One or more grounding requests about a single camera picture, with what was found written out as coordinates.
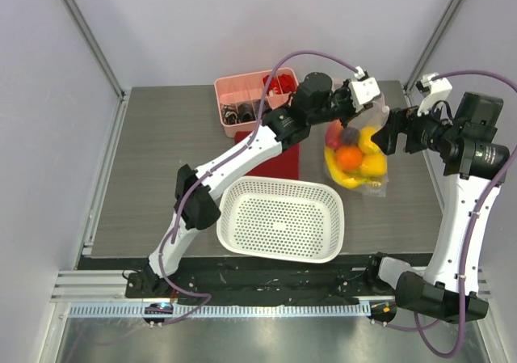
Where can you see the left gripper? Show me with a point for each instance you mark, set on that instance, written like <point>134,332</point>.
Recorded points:
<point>343,88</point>

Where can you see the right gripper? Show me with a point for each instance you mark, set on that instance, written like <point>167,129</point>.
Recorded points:
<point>406,129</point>

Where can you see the yellow lemon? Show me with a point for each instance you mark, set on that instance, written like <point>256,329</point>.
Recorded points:
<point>365,143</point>

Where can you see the red yellow mango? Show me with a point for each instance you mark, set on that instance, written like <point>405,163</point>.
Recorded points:
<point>333,135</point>

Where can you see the small dark plum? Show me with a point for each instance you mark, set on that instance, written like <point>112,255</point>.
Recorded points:
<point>350,136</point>

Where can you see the clear zip top bag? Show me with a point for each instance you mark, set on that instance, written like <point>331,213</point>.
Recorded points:
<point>376,116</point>

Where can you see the orange fruit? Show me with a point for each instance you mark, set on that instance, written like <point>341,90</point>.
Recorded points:
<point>348,158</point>

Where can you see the yellow banana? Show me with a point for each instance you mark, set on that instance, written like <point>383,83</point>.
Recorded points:
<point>339,173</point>

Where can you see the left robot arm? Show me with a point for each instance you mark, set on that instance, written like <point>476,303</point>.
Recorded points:
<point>314,102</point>

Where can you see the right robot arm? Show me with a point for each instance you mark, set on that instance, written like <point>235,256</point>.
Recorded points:
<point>448,288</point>

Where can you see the red item in organizer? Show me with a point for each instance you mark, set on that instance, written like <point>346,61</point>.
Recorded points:
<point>287,83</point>
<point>272,85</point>

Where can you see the folded red cloth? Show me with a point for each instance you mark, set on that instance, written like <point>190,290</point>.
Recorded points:
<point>284,166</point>

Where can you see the dark grey rolled item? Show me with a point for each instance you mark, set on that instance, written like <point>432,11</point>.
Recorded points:
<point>245,112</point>

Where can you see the pink divided organizer box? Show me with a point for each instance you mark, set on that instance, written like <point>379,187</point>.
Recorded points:
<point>248,88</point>

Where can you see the black white patterned item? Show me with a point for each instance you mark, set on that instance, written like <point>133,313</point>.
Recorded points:
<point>229,114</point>

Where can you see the white perforated plastic basket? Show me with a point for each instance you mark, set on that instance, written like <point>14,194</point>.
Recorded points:
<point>281,219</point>

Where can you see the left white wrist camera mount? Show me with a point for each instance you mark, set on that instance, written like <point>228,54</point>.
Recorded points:
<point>364,89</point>

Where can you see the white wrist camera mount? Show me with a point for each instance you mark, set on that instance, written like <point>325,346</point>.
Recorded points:
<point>433,90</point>
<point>364,89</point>

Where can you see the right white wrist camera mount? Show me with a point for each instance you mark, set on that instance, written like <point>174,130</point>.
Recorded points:
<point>433,90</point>

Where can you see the right aluminium frame post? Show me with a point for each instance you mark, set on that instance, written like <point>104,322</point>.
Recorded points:
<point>444,23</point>

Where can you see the aluminium frame post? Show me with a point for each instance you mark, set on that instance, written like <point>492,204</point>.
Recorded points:
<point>82,25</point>
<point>444,23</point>

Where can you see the white slotted cable duct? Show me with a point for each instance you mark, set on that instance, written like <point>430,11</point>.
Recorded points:
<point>149,310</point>

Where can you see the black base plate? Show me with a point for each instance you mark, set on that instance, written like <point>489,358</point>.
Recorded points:
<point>252,281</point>

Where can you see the left aluminium frame post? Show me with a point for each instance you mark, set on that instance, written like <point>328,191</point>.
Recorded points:
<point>82,25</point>

